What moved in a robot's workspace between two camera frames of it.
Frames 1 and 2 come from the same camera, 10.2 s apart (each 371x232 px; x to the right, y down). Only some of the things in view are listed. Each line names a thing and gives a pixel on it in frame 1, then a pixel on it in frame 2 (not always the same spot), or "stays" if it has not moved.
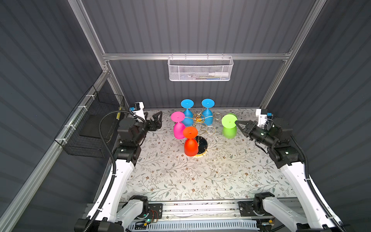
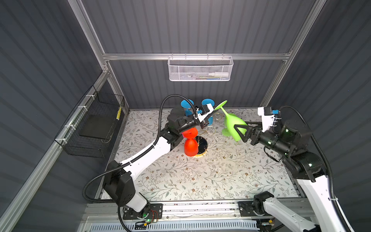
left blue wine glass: x=188 y=103 stays
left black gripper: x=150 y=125 -> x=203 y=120
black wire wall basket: x=81 y=136 stays
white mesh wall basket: x=200 y=68 stays
